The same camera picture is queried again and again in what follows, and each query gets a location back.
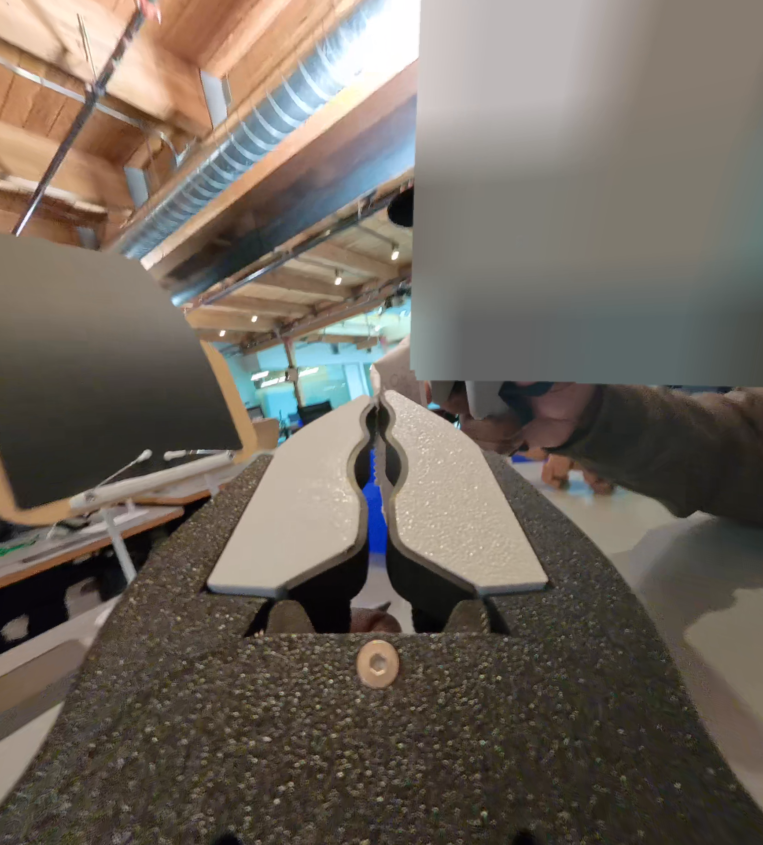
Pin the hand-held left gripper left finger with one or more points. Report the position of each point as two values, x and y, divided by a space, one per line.
295 515

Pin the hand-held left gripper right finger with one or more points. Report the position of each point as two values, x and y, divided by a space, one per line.
460 521

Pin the blue plastic bin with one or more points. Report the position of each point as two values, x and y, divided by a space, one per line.
376 521

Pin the white printed paper bag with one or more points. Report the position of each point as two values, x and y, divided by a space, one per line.
394 373

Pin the brown toy brick model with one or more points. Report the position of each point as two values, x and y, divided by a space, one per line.
579 478

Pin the person's right forearm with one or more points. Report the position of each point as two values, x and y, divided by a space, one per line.
685 449

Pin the wooden office desk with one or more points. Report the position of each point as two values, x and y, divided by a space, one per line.
57 554

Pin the grey desk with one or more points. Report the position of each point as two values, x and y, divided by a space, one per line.
718 627

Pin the person's right hand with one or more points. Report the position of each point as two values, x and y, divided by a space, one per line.
553 416

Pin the black pole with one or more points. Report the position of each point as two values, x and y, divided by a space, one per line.
402 208

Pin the black wood-rimmed panel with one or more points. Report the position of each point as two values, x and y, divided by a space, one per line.
91 363

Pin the corrugated silver duct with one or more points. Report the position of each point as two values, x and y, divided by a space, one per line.
256 132

